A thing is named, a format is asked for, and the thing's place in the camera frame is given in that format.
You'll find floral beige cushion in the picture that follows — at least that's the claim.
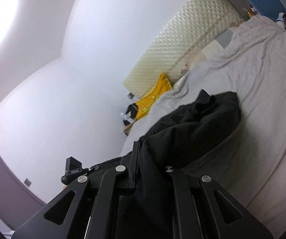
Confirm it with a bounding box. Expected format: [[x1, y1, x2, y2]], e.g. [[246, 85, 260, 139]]
[[172, 42, 208, 85]]

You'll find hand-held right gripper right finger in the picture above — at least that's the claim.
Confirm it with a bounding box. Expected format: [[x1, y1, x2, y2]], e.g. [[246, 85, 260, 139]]
[[164, 166, 274, 239]]

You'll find wooden nightstand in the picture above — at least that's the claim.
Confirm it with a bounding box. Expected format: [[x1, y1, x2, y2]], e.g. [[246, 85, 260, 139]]
[[123, 123, 134, 136]]

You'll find row of cosmetic bottles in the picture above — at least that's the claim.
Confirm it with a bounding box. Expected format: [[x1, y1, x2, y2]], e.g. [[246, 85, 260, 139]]
[[242, 4, 258, 20]]

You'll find grey duvet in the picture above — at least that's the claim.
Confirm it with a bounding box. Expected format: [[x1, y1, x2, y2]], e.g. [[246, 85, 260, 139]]
[[119, 15, 286, 160]]

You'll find white dotted bed sheet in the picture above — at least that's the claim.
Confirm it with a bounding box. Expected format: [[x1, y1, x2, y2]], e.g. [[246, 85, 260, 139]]
[[183, 30, 286, 239]]

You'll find dark grey door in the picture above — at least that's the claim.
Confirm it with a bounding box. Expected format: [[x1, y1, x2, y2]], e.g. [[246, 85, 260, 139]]
[[0, 149, 47, 230]]

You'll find black bag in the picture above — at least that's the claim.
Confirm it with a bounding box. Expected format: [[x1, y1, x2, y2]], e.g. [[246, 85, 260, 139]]
[[125, 103, 139, 118]]

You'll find patchwork pastel pillow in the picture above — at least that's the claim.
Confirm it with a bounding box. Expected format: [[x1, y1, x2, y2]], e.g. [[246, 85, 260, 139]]
[[198, 28, 235, 61]]

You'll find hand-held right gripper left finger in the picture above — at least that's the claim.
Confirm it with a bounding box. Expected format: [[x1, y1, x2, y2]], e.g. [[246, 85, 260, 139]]
[[12, 141, 143, 239]]

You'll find yellow crown pillow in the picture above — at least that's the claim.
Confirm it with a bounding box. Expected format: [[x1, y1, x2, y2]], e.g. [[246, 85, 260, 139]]
[[134, 73, 174, 121]]

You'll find cream quilted headboard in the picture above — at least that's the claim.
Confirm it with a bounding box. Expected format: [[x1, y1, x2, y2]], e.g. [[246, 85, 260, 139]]
[[123, 0, 246, 99]]

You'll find black puffer jacket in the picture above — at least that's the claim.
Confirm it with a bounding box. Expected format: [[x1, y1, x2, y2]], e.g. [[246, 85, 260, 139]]
[[90, 89, 242, 239]]

